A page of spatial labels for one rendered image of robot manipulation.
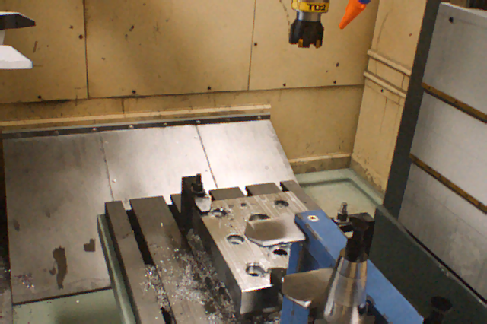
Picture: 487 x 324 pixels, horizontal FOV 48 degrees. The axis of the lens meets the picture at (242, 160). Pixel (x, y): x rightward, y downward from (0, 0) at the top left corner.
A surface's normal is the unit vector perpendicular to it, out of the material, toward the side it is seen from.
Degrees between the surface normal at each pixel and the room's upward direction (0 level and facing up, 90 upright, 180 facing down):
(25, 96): 90
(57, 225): 24
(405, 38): 90
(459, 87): 88
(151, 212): 0
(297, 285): 0
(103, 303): 0
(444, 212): 90
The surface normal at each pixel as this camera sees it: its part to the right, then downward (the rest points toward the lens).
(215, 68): 0.36, 0.43
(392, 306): 0.07, -0.89
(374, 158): -0.93, 0.10
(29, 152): 0.22, -0.64
